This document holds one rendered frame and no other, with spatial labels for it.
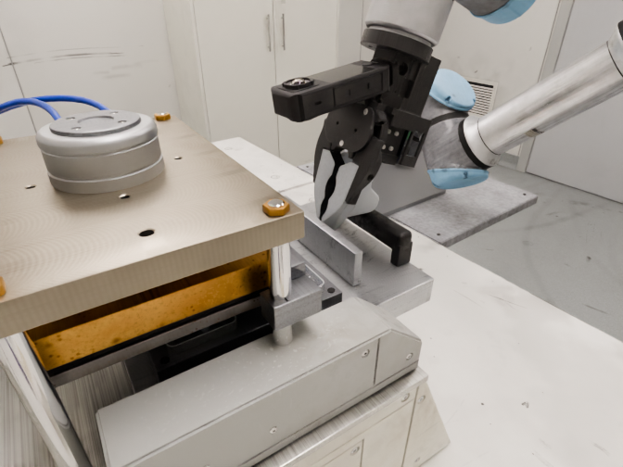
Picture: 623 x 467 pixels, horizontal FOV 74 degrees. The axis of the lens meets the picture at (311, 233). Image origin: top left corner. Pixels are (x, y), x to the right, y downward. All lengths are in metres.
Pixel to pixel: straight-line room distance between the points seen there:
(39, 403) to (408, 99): 0.39
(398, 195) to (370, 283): 0.65
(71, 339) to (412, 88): 0.37
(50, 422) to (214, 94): 2.37
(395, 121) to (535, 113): 0.47
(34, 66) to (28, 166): 2.37
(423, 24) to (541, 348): 0.52
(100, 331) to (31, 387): 0.05
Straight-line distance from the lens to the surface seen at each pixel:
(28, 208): 0.31
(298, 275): 0.31
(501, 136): 0.89
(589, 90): 0.84
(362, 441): 0.41
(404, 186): 1.08
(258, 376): 0.30
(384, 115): 0.42
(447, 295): 0.80
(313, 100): 0.37
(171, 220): 0.26
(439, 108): 0.96
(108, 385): 0.42
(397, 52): 0.44
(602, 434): 0.68
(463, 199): 1.16
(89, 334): 0.29
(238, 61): 2.61
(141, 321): 0.29
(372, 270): 0.45
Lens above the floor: 1.23
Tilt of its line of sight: 31 degrees down
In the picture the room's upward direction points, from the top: straight up
